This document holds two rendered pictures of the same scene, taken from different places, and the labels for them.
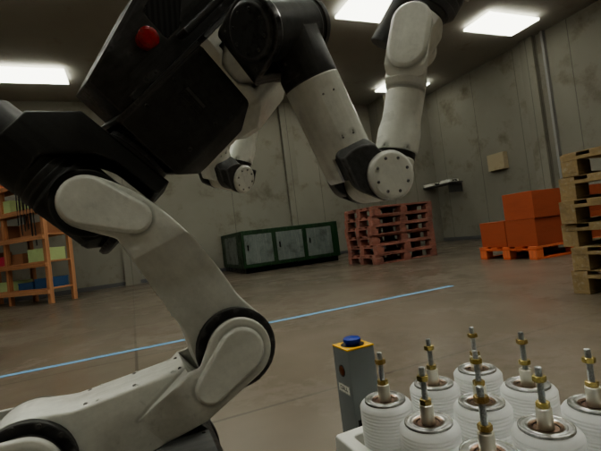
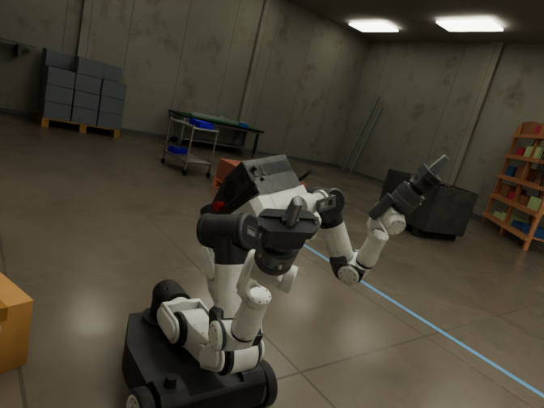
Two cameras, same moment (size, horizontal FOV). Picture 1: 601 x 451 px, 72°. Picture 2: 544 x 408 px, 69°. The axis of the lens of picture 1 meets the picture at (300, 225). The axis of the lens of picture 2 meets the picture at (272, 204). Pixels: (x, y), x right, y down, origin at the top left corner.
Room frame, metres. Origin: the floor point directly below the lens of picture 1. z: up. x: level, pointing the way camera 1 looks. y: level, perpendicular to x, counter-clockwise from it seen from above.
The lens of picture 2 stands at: (0.42, -1.05, 1.24)
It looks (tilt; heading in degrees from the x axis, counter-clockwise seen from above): 13 degrees down; 73
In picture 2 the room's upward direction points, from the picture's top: 14 degrees clockwise
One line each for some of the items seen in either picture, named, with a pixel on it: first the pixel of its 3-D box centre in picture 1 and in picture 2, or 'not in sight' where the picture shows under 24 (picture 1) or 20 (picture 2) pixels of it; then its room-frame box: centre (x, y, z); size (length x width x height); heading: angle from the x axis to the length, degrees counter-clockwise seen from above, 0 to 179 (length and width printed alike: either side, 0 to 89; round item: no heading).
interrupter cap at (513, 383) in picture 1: (527, 384); not in sight; (0.77, -0.38, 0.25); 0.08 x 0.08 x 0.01
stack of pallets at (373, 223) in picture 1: (388, 233); not in sight; (7.13, -1.50, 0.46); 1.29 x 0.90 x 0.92; 115
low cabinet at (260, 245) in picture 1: (277, 247); not in sight; (9.17, 0.56, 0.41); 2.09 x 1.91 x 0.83; 112
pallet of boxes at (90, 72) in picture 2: not in sight; (82, 94); (-1.20, 7.51, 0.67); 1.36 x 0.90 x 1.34; 22
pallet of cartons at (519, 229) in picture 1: (540, 222); not in sight; (5.24, -3.03, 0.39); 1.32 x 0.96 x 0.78; 115
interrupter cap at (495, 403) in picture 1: (481, 402); not in sight; (0.72, -0.27, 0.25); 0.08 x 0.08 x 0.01
